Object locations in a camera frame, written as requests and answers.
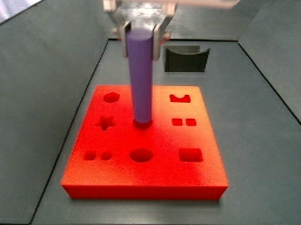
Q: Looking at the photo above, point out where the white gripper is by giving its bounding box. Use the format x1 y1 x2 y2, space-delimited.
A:
102 0 239 61

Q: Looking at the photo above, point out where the purple cylinder peg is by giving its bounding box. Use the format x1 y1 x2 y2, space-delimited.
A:
126 28 152 127

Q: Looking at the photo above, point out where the orange foam shape board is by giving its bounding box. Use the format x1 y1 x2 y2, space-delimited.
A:
61 85 229 200

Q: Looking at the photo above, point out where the dark grey cradle block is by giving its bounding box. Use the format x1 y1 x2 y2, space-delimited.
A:
165 46 210 72

